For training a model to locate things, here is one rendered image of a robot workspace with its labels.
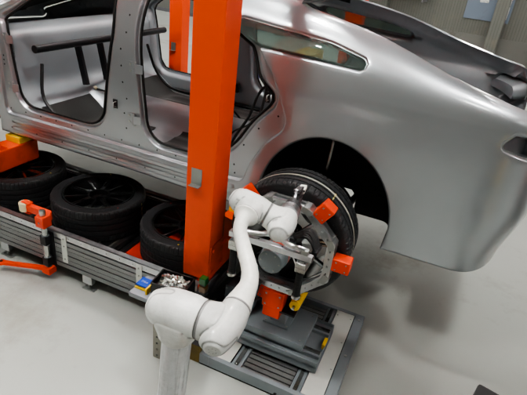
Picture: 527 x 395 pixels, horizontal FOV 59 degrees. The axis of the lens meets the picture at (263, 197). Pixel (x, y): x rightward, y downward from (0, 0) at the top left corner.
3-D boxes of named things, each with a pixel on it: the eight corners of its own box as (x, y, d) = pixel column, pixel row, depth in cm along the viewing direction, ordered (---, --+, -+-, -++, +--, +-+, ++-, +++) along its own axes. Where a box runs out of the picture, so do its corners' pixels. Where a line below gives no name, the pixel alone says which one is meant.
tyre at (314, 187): (373, 265, 257) (338, 154, 240) (364, 289, 238) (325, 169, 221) (270, 277, 290) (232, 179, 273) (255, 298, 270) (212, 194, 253)
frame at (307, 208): (325, 300, 248) (345, 211, 223) (322, 307, 242) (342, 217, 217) (234, 267, 265) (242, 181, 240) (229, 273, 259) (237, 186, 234)
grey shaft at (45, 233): (58, 272, 326) (50, 210, 302) (52, 277, 321) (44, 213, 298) (48, 268, 328) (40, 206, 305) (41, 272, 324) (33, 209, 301)
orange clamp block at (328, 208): (325, 218, 230) (339, 208, 225) (321, 225, 223) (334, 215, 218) (316, 208, 230) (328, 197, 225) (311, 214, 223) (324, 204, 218)
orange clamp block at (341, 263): (334, 262, 238) (351, 268, 235) (329, 270, 232) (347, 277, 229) (336, 251, 235) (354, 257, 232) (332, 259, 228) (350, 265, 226)
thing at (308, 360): (332, 335, 296) (335, 323, 292) (314, 375, 266) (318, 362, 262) (260, 307, 312) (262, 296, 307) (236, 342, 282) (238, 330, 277)
